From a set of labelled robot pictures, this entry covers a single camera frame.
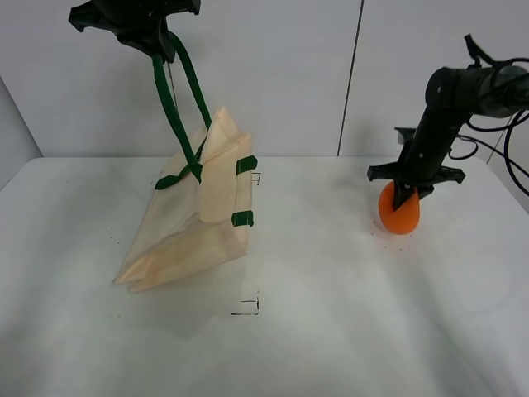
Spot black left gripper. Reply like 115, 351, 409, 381
69, 0, 201, 63

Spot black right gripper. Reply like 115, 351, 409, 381
367, 127, 465, 211

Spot orange fruit with stem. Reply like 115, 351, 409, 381
378, 182, 420, 235

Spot white linen bag green handles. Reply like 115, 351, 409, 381
114, 34, 258, 292

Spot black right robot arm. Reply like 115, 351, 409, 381
367, 65, 528, 210

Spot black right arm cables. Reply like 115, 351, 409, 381
448, 33, 529, 195

